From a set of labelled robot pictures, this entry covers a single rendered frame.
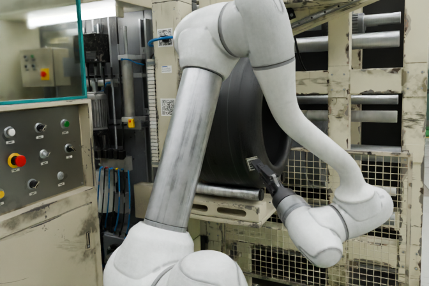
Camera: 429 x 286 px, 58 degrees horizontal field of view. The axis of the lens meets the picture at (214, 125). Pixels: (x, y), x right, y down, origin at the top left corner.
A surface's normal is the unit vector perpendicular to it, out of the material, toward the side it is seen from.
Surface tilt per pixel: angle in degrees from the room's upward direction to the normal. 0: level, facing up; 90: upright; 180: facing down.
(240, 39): 112
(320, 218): 27
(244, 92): 76
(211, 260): 4
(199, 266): 6
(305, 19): 90
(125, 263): 64
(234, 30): 103
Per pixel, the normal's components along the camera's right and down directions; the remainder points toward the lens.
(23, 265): 0.90, 0.03
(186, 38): -0.72, -0.20
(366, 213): 0.21, 0.10
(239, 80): -0.15, -0.35
